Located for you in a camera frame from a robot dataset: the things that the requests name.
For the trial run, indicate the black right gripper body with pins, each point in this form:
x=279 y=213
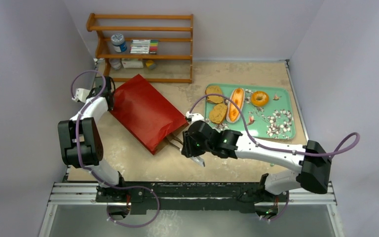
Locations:
x=188 y=147

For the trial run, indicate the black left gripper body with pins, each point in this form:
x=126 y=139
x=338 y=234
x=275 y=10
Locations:
x=111 y=108

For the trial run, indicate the metal tongs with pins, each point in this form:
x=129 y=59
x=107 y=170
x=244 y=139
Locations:
x=178 y=144

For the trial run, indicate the fake baguette bread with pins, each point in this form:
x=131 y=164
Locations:
x=235 y=107

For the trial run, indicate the red paper bag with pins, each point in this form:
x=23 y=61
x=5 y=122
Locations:
x=146 y=113

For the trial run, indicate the green floral tray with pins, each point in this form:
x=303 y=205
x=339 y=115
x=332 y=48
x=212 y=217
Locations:
x=274 y=120

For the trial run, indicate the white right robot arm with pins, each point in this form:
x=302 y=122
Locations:
x=306 y=167

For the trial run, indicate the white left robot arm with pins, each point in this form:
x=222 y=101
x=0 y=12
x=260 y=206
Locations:
x=80 y=143

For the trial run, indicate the clear plastic bottle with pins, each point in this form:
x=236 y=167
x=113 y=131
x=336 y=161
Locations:
x=115 y=63

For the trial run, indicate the small white box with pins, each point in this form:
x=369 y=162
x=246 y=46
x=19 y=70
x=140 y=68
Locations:
x=132 y=63

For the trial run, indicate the yellow grey cube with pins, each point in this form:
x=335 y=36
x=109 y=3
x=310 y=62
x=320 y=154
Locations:
x=150 y=64

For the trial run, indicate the blue lidded jar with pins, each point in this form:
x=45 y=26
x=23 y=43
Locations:
x=119 y=43

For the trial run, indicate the coloured marker set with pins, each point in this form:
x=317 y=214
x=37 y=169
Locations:
x=144 y=46

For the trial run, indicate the wooden shelf rack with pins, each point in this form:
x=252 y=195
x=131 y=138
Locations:
x=112 y=46

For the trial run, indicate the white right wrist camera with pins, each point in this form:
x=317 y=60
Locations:
x=193 y=117

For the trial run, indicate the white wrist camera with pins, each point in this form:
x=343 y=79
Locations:
x=80 y=95
x=193 y=117

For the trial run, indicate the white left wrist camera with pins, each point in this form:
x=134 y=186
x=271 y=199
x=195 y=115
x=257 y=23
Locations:
x=80 y=95

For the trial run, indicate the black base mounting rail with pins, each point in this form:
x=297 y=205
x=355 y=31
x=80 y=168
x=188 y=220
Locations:
x=245 y=197

